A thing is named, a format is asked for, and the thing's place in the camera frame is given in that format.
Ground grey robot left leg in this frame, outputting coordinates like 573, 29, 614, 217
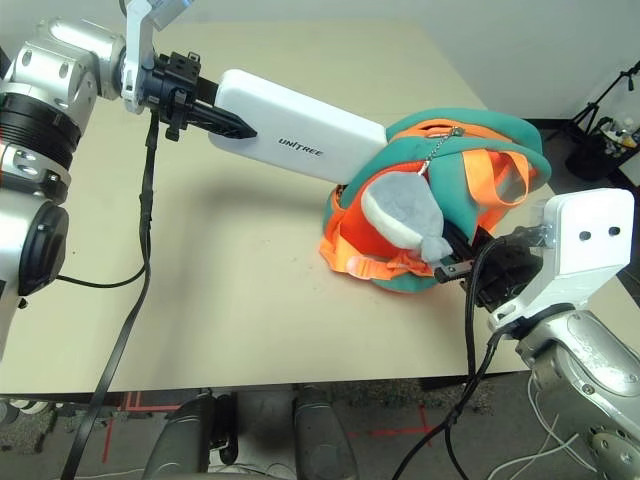
143, 388, 217, 477

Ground orange and teal backpack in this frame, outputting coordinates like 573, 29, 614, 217
318, 110, 552, 297

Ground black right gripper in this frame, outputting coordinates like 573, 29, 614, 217
434, 223, 547, 309

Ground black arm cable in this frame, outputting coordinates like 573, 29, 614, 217
64, 107, 162, 480
389, 238, 507, 480

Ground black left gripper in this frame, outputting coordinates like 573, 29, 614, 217
144, 50, 259, 142

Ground black bag with bottles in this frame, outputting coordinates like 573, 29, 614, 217
564, 116, 640, 182

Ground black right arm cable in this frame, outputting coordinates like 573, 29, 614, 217
389, 238, 507, 480

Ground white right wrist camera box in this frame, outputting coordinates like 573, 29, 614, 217
487, 187, 637, 342

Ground grey robot leg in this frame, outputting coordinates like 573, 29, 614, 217
291, 384, 362, 480
143, 388, 217, 477

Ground grey robot right leg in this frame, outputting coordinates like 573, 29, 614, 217
291, 384, 362, 480

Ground white floor cables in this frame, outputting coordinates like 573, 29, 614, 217
492, 377, 602, 480

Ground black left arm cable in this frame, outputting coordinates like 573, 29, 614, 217
64, 107, 162, 480

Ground grey plush dolphin keychain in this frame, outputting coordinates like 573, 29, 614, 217
360, 124, 465, 264

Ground black tripod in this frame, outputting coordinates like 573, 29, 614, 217
569, 59, 640, 132

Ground thin black cable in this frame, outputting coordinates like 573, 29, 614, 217
53, 248, 152, 290

